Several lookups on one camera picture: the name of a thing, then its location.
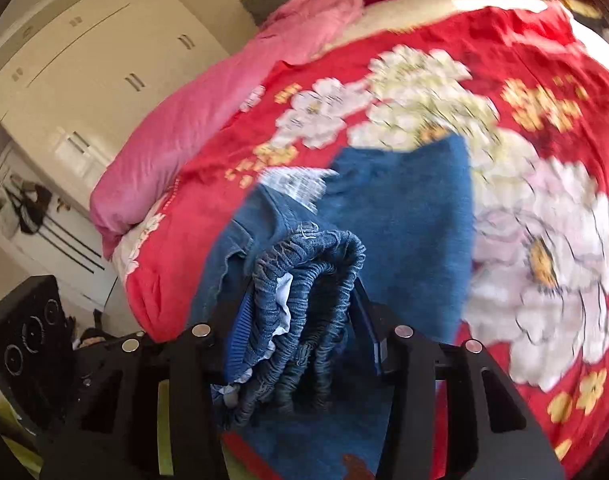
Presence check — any blue denim pants lace trim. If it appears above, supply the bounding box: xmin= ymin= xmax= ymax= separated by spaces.
xmin=190 ymin=133 xmax=473 ymax=479

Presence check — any pink quilt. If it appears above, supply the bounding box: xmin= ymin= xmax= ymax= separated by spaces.
xmin=90 ymin=0 xmax=363 ymax=257

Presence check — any white door with bags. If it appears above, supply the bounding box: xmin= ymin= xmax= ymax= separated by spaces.
xmin=0 ymin=144 xmax=118 ymax=311

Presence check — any red floral bedspread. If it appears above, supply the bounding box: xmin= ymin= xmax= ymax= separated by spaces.
xmin=107 ymin=5 xmax=609 ymax=479

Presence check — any cream wardrobe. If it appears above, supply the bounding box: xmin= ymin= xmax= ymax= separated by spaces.
xmin=0 ymin=0 xmax=227 ymax=211

